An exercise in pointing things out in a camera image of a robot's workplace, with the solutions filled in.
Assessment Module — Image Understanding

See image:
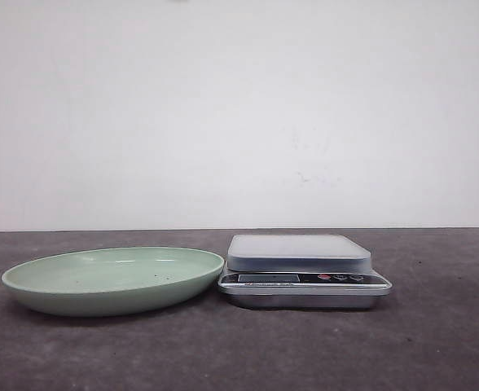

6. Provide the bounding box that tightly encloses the silver digital kitchen scale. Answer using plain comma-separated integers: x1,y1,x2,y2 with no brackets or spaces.
218,234,393,309

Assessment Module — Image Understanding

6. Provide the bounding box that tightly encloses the light green oval plate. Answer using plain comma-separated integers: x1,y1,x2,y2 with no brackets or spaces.
2,247,225,317

